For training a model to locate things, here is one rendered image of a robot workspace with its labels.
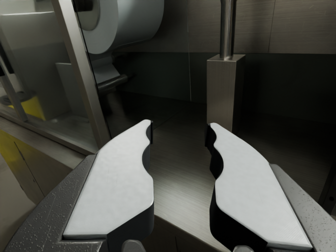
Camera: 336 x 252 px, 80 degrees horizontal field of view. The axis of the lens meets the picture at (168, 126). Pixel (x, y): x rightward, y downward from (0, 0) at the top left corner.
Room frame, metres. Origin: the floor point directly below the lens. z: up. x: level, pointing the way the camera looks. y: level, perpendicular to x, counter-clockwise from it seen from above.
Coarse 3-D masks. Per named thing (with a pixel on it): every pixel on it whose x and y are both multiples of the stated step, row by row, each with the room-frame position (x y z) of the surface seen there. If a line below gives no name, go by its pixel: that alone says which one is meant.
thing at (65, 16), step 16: (64, 0) 0.51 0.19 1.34; (64, 16) 0.50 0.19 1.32; (64, 32) 0.51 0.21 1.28; (80, 48) 0.52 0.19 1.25; (80, 64) 0.51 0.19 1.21; (0, 80) 0.87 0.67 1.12; (80, 80) 0.51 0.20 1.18; (96, 96) 0.52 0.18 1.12; (0, 112) 1.02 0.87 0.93; (16, 112) 0.87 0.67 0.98; (96, 112) 0.51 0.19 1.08; (32, 128) 0.80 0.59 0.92; (96, 128) 0.50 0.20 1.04; (64, 144) 0.65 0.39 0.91; (80, 144) 0.60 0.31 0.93
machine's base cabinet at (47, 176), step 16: (0, 144) 1.11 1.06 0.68; (16, 144) 0.90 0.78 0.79; (16, 160) 1.01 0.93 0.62; (32, 160) 0.82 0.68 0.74; (16, 176) 1.17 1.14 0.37; (32, 176) 0.92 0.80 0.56; (48, 176) 0.75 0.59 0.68; (64, 176) 0.64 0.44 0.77; (32, 192) 1.05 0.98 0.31; (48, 192) 0.83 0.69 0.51; (144, 240) 0.39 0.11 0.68; (160, 240) 0.35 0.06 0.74; (176, 240) 0.32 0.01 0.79
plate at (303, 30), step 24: (192, 0) 0.93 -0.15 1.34; (216, 0) 0.87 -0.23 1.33; (240, 0) 0.82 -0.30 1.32; (264, 0) 0.77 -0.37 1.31; (288, 0) 0.73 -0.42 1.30; (312, 0) 0.69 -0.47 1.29; (192, 24) 0.94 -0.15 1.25; (216, 24) 0.87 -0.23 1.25; (240, 24) 0.82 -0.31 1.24; (264, 24) 0.77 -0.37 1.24; (288, 24) 0.72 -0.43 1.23; (312, 24) 0.68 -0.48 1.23; (192, 48) 0.94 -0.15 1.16; (216, 48) 0.87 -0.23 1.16; (240, 48) 0.81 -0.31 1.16; (264, 48) 0.76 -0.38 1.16; (288, 48) 0.71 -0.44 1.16; (312, 48) 0.67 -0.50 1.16
